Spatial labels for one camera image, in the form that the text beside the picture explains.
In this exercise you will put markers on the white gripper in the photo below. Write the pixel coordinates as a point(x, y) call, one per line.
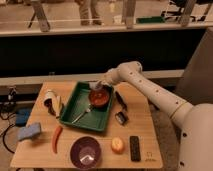
point(107, 78)

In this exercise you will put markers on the grey white towel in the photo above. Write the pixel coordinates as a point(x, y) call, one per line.
point(96, 85)

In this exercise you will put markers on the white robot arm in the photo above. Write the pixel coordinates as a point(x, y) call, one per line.
point(195, 121)

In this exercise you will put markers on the red bowl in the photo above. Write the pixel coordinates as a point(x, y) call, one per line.
point(99, 98)

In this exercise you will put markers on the purple bowl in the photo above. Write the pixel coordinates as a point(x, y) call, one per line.
point(85, 153)

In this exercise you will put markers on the black marker pen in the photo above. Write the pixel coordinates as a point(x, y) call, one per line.
point(120, 100)

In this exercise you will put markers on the metal spoon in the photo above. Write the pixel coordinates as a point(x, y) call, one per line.
point(81, 115)

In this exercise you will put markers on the small black box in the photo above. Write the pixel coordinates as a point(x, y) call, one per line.
point(121, 117)

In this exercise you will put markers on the green plastic tray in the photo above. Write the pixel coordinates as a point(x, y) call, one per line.
point(96, 119)

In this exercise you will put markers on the orange fruit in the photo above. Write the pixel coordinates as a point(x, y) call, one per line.
point(117, 145)

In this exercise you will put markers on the black remote control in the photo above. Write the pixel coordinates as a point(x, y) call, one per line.
point(135, 149)

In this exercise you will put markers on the blue box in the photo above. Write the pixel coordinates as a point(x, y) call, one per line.
point(21, 116)

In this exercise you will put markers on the blue sponge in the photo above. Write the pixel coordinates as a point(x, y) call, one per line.
point(29, 132)

